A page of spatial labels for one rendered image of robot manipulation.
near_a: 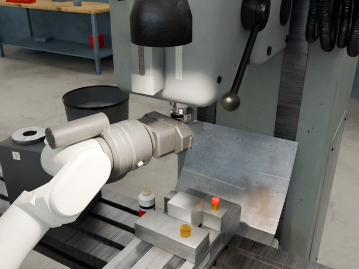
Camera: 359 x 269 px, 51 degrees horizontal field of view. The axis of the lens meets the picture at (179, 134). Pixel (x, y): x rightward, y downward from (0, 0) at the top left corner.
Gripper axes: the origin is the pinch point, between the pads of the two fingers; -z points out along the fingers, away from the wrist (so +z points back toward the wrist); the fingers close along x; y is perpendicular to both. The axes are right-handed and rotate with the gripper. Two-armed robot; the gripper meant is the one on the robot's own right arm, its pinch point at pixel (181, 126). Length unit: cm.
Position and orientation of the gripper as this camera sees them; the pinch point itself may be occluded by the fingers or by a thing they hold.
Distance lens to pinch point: 74.7
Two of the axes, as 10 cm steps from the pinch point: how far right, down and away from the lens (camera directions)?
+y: -0.1, 9.1, 4.2
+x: -6.8, -3.1, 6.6
